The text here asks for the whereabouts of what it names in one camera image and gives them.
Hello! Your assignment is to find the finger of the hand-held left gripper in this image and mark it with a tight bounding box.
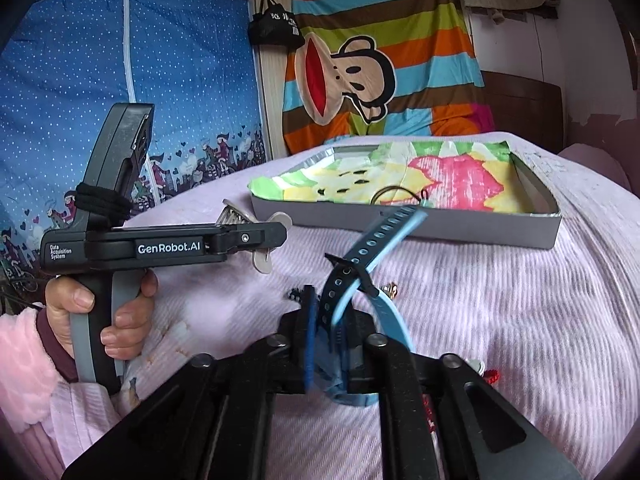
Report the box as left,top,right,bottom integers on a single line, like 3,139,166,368
209,222,289,264

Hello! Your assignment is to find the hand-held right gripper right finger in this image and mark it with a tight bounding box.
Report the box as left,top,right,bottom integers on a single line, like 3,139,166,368
342,309,583,480

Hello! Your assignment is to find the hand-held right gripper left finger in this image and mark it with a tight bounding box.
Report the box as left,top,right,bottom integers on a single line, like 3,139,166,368
62,284,322,480

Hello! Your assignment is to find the silver hair claw clip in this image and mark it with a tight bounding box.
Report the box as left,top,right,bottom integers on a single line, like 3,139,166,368
216,199,294,276

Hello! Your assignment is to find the blue wrist watch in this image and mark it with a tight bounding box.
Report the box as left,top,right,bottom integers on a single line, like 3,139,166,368
300,206,430,408

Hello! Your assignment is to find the shallow grey box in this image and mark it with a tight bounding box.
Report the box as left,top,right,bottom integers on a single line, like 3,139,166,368
248,142,563,251

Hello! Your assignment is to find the person's left forearm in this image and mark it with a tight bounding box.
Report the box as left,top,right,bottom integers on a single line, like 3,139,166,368
0,305,77,436

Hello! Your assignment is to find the person's left hand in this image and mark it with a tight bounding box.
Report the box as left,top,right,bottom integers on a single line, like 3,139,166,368
44,269,159,361

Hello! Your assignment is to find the black elastic band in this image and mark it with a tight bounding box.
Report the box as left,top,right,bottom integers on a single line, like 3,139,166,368
75,183,132,220

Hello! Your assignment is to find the pink ribbed bedspread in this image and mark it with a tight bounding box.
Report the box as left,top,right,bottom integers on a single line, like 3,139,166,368
50,130,640,480

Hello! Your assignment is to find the blue dotted fabric wardrobe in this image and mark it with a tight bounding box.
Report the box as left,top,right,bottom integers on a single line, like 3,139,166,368
0,0,273,311

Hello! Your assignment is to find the colourful printed cloth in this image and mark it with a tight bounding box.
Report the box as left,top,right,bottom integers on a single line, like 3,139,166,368
248,141,513,213

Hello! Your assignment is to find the black tote bag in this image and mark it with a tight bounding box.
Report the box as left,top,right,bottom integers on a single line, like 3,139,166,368
247,0,306,51

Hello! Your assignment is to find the striped monkey print sheet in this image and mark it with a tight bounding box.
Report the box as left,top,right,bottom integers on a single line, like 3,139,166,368
280,0,496,157

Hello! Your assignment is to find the dark wooden headboard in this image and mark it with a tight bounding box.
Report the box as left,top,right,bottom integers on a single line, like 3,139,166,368
480,70,567,153

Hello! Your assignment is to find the pink pillow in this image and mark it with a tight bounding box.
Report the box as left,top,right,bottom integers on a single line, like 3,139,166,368
555,142,632,193

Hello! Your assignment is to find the red cord bracelet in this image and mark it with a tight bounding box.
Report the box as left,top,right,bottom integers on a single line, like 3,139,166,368
422,359,502,423

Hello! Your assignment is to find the black cord loop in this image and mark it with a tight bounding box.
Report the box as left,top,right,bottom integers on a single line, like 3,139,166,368
370,186,431,208

